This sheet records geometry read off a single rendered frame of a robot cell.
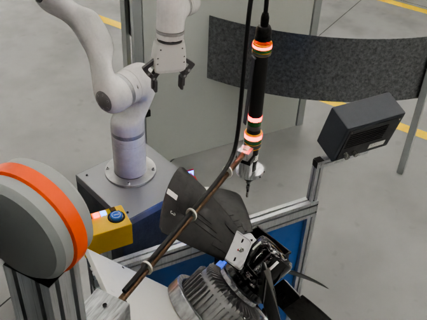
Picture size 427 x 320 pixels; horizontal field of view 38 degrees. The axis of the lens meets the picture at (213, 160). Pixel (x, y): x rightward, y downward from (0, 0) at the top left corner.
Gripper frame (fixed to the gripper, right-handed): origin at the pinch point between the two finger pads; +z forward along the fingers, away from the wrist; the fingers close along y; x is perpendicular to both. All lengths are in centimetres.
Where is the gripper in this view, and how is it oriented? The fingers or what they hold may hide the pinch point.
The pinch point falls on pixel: (168, 86)
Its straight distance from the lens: 190.8
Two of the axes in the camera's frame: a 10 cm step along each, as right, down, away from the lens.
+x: 3.7, 5.2, -7.7
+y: -9.3, 1.4, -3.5
